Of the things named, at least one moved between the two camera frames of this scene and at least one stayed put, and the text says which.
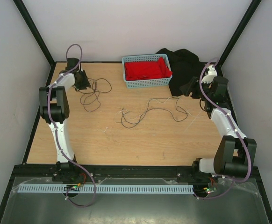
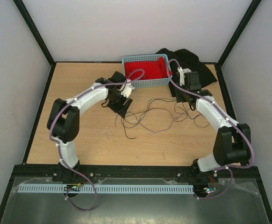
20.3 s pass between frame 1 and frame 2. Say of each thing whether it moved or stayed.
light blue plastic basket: stayed
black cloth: stayed
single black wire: moved
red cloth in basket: stayed
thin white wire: moved
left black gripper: moved
